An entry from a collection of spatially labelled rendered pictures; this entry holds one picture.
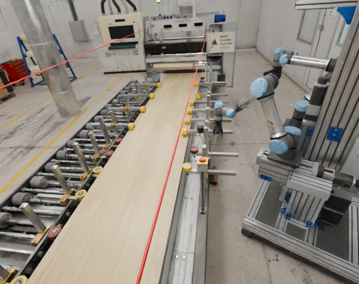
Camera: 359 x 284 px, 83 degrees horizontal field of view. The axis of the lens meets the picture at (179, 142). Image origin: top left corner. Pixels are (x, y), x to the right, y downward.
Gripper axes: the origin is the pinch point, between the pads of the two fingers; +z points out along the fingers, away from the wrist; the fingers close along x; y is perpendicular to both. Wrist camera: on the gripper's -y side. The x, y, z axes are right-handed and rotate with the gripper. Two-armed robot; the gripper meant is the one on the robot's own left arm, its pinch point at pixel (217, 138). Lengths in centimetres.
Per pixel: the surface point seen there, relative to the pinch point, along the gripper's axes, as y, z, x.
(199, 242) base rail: -85, 29, 10
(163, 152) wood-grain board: -13, 9, 50
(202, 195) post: -63, 8, 9
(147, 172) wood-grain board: -41, 9, 58
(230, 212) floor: -5, 99, -18
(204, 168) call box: -64, -19, 8
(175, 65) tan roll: 244, -10, 85
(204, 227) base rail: -74, 29, 8
